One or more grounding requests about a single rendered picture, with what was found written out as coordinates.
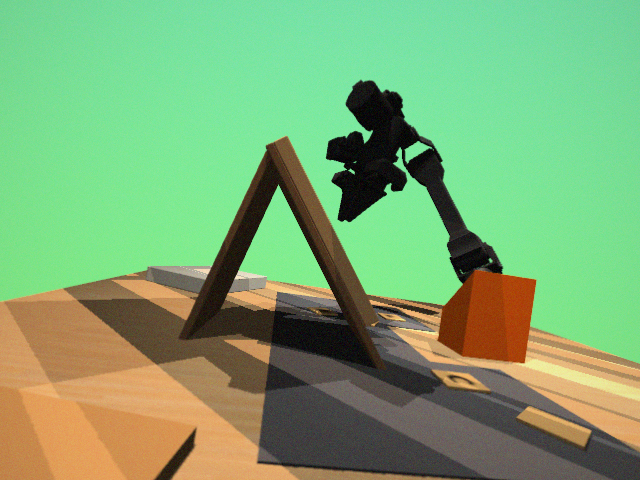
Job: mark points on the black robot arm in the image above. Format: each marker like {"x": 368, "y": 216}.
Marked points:
{"x": 381, "y": 113}

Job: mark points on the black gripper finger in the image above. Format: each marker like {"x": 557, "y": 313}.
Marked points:
{"x": 365, "y": 195}
{"x": 347, "y": 194}

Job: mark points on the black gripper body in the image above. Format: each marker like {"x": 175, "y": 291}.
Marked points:
{"x": 379, "y": 170}

